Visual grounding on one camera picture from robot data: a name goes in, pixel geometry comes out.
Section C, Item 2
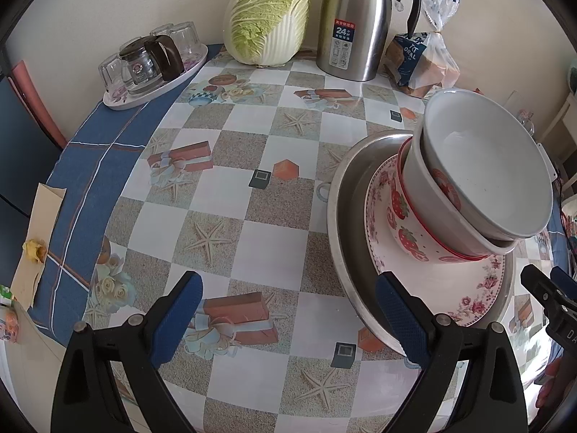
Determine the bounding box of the black cable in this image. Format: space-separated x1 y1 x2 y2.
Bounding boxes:
0 194 34 217

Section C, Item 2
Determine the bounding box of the colourful small packet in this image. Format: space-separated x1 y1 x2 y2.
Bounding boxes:
0 284 23 344

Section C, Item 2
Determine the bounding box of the beige paper envelope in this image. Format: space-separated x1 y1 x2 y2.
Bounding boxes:
10 183 68 307

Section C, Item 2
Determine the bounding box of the bagged sliced bread loaf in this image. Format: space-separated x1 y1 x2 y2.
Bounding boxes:
383 0 465 99

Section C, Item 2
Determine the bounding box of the glass teapot brown handle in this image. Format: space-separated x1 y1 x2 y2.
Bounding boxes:
118 35 185 96

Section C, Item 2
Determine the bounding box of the white enamel bowl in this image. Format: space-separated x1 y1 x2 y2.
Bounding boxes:
401 89 554 241

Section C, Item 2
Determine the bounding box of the cream wooden chair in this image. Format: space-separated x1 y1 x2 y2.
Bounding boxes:
538 95 577 176

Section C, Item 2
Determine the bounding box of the blue striped tablecloth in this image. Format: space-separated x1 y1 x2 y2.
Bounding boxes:
27 44 226 330

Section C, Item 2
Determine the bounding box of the person's right hand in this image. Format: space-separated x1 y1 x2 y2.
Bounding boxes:
536 355 566 410

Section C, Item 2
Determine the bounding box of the stainless steel thermos jug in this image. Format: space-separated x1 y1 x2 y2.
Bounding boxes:
316 0 422 82

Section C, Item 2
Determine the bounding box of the strawberry print bowl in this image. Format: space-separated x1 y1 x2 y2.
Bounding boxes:
387 137 518 262

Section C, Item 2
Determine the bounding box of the napa cabbage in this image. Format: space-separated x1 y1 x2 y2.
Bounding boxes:
224 0 313 66

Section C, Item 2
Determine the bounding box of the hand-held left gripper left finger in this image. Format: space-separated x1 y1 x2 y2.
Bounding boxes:
50 271 204 433

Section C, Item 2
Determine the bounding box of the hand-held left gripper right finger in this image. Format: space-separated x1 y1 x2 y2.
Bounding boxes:
377 271 528 433

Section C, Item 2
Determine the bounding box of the floral rimmed plate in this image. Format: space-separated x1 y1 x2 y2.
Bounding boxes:
364 153 506 329

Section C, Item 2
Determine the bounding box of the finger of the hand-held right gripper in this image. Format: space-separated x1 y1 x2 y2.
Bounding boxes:
550 266 577 310
520 264 564 322

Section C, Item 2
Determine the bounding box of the clear glass mug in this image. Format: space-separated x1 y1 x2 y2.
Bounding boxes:
505 90 537 138

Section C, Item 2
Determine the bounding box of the stainless steel basin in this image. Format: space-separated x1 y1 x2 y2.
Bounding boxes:
327 130 517 357

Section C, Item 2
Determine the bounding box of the red cable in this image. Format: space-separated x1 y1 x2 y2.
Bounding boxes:
554 176 569 235

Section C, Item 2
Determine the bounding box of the white oval tray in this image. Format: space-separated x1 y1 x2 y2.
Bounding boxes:
103 44 209 111

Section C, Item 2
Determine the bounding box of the yellow crumpled wrapper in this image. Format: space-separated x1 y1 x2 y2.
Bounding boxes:
22 240 47 263

